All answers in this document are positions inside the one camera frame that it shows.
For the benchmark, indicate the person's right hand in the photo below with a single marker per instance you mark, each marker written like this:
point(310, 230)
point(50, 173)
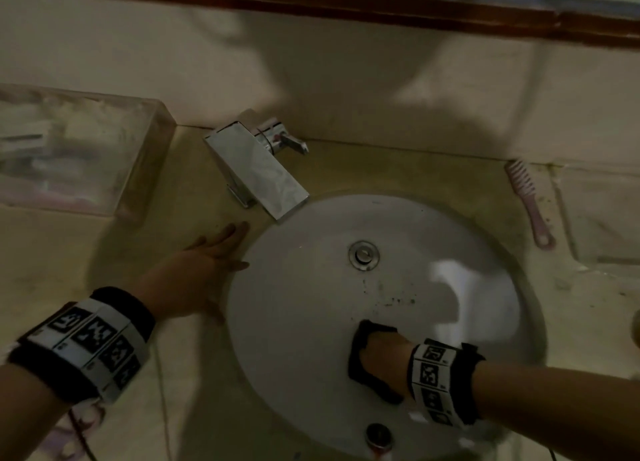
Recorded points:
point(390, 355)

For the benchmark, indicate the clear box with toiletries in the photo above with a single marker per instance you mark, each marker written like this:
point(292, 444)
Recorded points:
point(135, 160)

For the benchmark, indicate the clear acrylic tray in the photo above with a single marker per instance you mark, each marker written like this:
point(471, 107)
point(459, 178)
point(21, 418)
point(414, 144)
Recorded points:
point(600, 215)

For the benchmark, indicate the chrome sink drain plug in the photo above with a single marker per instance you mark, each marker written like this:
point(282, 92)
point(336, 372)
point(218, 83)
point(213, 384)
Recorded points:
point(364, 255)

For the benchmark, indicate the left wrist marker band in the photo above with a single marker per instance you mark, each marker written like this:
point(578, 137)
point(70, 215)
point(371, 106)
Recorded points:
point(85, 340)

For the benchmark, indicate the right wrist marker band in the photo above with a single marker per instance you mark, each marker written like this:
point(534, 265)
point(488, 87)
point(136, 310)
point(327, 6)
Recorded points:
point(440, 380)

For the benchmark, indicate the white ceramic sink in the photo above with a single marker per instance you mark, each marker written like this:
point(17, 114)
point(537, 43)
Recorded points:
point(300, 325)

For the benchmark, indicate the chrome square faucet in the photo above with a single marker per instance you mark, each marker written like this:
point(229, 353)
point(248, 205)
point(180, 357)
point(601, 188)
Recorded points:
point(260, 175)

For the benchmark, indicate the pile of toiletry packets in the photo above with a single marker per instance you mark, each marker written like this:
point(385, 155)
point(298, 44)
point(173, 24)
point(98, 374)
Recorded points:
point(55, 145)

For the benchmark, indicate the wood-framed mirror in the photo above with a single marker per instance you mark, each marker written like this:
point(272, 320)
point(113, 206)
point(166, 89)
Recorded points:
point(350, 5)

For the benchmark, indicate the person's right forearm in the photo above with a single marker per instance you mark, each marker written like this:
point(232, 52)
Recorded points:
point(565, 410)

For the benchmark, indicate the wrist marker band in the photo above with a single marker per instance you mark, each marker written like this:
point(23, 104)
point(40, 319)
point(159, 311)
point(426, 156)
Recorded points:
point(85, 340)
point(440, 380)

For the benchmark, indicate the person's left hand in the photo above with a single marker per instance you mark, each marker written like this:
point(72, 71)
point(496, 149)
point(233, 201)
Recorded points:
point(185, 280)

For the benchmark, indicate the pink comb counter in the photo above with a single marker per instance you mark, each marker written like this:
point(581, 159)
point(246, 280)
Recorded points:
point(57, 440)

